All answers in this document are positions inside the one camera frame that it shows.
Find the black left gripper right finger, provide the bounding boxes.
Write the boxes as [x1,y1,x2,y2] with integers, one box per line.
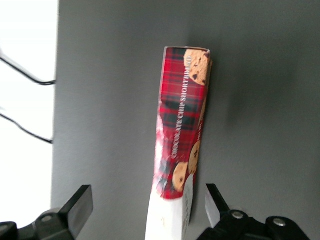
[204,183,251,240]

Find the black floor cable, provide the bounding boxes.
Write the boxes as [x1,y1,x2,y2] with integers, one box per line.
[0,112,54,145]
[0,54,56,87]

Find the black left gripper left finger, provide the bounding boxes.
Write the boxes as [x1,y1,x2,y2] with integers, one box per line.
[34,184,94,240]

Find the red tartan cookie box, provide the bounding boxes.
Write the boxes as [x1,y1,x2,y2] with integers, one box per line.
[145,45,214,240]

